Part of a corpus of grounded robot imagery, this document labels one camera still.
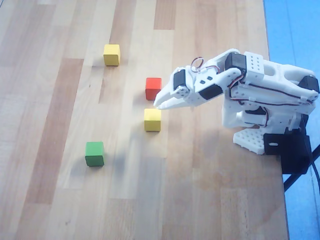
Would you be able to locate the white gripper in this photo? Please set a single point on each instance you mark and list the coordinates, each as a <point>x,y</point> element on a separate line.
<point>175,83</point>

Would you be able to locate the yellow wooden cube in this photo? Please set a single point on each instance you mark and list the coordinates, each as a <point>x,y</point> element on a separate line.
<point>152,120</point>
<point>111,53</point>

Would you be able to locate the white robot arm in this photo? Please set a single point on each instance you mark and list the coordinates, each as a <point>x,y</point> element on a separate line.
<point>275,75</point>

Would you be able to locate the red wooden cube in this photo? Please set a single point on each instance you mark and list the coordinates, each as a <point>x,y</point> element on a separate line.
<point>152,86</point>

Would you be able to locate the green wooden cube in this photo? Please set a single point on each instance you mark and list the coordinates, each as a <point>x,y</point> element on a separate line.
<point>94,153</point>

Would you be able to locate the black table clamp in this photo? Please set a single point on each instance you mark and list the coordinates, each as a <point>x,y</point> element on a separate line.
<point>290,150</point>

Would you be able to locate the black diagonal strut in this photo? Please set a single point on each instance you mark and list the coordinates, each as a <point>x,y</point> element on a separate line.
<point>293,178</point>

